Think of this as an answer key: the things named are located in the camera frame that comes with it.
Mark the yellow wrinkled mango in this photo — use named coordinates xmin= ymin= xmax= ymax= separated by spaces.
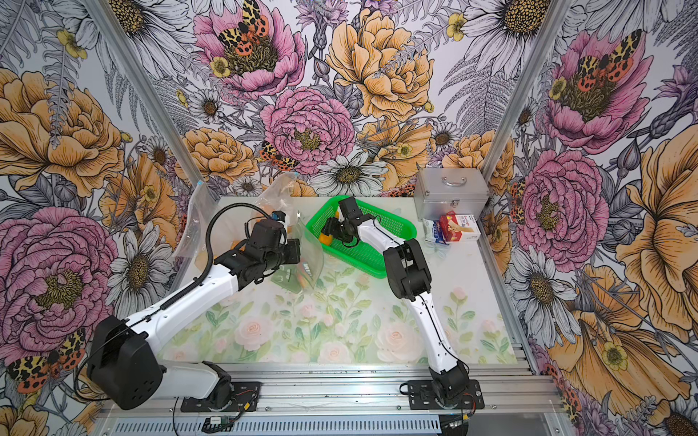
xmin=318 ymin=234 xmax=334 ymax=246

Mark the clear zip-top bag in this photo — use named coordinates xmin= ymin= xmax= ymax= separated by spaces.
xmin=171 ymin=179 xmax=257 ymax=263
xmin=271 ymin=218 xmax=325 ymax=294
xmin=254 ymin=173 xmax=300 ymax=228

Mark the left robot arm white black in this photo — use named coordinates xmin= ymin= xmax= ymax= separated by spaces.
xmin=85 ymin=214 xmax=300 ymax=410

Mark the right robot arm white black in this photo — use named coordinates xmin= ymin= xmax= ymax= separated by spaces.
xmin=318 ymin=196 xmax=476 ymax=408

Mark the green plastic basket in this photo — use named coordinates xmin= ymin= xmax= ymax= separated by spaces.
xmin=306 ymin=195 xmax=417 ymax=279

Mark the blue white small packet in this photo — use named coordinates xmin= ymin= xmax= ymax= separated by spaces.
xmin=423 ymin=220 xmax=447 ymax=245

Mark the silver metal case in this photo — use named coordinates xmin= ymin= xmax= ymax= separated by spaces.
xmin=414 ymin=168 xmax=490 ymax=221

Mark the red white snack box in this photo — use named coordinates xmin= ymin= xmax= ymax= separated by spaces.
xmin=439 ymin=211 xmax=481 ymax=243

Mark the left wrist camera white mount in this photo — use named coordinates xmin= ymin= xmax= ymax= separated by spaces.
xmin=271 ymin=211 xmax=286 ymax=223

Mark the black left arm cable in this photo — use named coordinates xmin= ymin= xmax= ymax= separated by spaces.
xmin=157 ymin=202 xmax=274 ymax=312

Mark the aluminium front rail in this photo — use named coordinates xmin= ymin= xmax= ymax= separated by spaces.
xmin=92 ymin=362 xmax=568 ymax=421

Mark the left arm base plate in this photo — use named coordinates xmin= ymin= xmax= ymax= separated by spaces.
xmin=179 ymin=381 xmax=262 ymax=413

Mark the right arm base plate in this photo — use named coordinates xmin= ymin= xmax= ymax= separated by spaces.
xmin=399 ymin=380 xmax=485 ymax=412

